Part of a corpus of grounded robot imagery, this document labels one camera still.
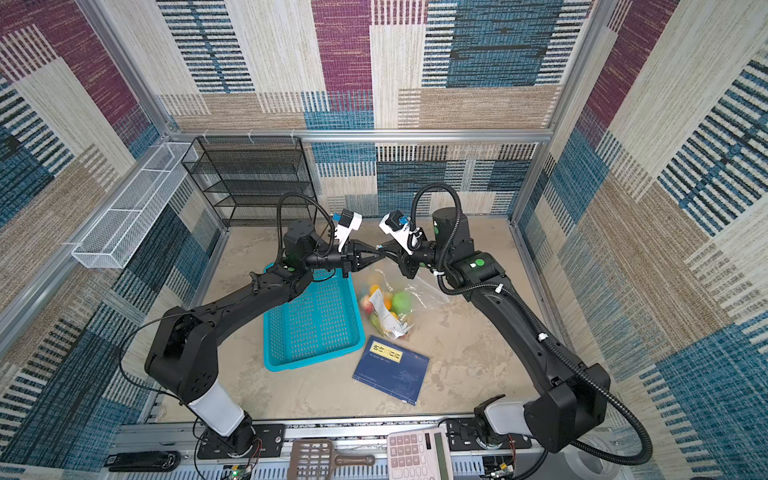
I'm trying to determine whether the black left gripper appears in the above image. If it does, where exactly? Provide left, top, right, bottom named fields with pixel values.
left=302, top=241, right=383, bottom=282

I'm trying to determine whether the clear zip top bag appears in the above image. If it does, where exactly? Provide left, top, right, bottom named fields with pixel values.
left=352, top=261, right=448, bottom=342

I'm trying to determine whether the green apple toy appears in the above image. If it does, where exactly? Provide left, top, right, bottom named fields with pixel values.
left=391, top=291, right=413, bottom=316

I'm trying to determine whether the teal plastic basket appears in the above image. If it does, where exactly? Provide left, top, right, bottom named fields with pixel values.
left=263, top=269, right=365, bottom=372

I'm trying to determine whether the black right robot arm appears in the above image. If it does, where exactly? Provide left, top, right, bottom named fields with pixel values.
left=379, top=208, right=653, bottom=466

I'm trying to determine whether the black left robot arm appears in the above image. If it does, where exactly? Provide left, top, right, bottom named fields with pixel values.
left=144, top=221, right=391, bottom=444

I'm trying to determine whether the blue booklet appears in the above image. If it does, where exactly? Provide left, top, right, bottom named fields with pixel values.
left=352, top=336, right=430, bottom=406

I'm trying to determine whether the pink calculator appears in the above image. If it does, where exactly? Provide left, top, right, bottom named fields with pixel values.
left=386, top=427, right=454, bottom=480

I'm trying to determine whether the brown slotted spatula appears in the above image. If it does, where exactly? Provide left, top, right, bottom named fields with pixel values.
left=286, top=439, right=376, bottom=480

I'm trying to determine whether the black stapler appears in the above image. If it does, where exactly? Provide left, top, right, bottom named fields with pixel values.
left=104, top=451, right=181, bottom=473

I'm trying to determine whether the clear tape roll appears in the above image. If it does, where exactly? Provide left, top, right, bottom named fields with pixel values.
left=563, top=447, right=620, bottom=480

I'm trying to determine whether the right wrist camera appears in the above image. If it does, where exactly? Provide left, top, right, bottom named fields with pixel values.
left=379, top=210, right=424, bottom=255

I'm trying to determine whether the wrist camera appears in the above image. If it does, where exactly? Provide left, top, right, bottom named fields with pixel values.
left=333, top=208, right=363, bottom=252
left=379, top=210, right=424, bottom=255

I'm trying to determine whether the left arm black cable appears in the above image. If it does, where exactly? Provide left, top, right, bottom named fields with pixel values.
left=118, top=191, right=337, bottom=403

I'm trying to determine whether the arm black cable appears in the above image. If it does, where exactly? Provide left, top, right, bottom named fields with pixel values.
left=118, top=191, right=337, bottom=403
left=409, top=182, right=654, bottom=466

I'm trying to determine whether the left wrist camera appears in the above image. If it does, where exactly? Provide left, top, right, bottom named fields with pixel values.
left=333, top=208, right=363, bottom=252

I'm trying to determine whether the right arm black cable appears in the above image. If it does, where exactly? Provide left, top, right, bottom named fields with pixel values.
left=409, top=182, right=654, bottom=466

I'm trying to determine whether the black wire shelf rack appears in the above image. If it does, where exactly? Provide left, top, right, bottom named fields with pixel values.
left=181, top=136, right=317, bottom=227

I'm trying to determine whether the white wire mesh tray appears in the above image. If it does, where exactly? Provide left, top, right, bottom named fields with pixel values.
left=72, top=142, right=190, bottom=269

